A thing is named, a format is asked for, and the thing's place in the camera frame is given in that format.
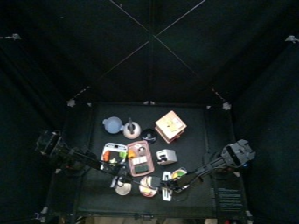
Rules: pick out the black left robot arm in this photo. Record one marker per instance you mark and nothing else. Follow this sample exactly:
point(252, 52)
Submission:
point(73, 156)

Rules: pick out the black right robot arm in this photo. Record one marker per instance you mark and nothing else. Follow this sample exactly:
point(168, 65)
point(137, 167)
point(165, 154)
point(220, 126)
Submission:
point(229, 156)

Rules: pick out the white toy knife holder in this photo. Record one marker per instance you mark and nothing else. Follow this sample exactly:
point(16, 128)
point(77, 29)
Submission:
point(167, 156)

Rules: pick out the tan round toy plate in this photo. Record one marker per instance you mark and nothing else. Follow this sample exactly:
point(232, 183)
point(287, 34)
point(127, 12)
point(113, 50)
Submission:
point(123, 190)

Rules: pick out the white toy pot with vegetables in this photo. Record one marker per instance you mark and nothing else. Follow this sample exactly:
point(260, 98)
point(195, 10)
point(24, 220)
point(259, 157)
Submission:
point(179, 173)

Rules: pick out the pink toy frying pan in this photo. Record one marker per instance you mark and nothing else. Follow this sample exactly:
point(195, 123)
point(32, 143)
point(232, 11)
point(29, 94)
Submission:
point(145, 189)

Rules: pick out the white segmented toy block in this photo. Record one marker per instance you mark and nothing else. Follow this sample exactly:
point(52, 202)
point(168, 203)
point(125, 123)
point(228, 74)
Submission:
point(139, 160)

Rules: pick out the pink toy tray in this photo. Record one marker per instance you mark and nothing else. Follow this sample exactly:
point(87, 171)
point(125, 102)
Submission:
point(140, 159)

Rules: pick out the orange toy carrot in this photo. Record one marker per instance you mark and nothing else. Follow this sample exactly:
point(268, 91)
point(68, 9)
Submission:
point(105, 155)

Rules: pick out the white toy tray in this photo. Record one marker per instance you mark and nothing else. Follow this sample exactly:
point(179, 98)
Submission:
point(113, 148)

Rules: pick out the silver toy spoon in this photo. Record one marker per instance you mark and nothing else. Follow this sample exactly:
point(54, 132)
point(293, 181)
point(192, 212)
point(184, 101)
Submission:
point(140, 149)

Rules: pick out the black round pot lid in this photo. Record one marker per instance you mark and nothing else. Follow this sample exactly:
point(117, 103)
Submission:
point(148, 136)

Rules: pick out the blue-grey round toy pot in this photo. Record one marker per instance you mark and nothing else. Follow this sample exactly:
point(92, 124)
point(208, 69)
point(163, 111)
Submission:
point(112, 125)

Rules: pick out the wooden toy stove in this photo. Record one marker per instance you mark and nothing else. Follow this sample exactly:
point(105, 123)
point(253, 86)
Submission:
point(169, 125)

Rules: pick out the grey frame corner bracket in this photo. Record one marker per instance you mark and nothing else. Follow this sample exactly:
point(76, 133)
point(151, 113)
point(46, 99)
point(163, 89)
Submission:
point(225, 105)
point(148, 102)
point(71, 102)

